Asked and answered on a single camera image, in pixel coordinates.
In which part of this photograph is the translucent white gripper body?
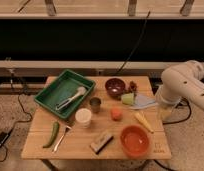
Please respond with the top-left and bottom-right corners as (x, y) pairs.
(158, 103), (175, 121)

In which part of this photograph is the yellow banana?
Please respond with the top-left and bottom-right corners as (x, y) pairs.
(134, 112), (154, 133)

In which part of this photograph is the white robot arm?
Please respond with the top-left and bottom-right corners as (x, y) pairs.
(155, 60), (204, 121)

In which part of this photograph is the light green cup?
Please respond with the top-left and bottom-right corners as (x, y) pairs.
(121, 93), (134, 105)

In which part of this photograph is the small metal cup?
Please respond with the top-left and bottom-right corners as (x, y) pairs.
(90, 97), (101, 113)

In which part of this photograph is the white paper cup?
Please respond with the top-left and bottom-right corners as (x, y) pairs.
(75, 108), (92, 128)

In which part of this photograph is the light blue cloth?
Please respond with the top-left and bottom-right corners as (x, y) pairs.
(131, 94), (158, 110)

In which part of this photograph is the orange bowl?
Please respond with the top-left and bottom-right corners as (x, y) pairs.
(120, 125), (150, 158)

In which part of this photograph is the brown pine cone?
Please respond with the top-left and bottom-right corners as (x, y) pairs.
(128, 81), (137, 93)

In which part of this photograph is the wooden table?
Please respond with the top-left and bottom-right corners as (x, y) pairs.
(21, 76), (172, 160)

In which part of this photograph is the orange fruit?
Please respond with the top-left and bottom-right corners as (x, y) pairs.
(111, 108), (122, 121)

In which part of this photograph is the dark red bowl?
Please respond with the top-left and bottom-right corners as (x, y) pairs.
(105, 78), (126, 98)

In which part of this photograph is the wooden block eraser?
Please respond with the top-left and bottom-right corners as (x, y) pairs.
(90, 131), (113, 154)

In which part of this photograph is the green plastic tray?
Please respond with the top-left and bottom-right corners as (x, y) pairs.
(35, 69), (95, 120)

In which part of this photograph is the black power adapter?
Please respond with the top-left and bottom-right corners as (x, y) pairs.
(0, 132), (9, 147)

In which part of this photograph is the black cable right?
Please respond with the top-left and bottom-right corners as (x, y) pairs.
(162, 97), (193, 126)

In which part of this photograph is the black hanging cable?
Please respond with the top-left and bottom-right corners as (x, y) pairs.
(114, 10), (152, 76)

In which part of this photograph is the black floor cable left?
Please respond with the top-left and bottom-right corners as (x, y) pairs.
(0, 69), (34, 163)

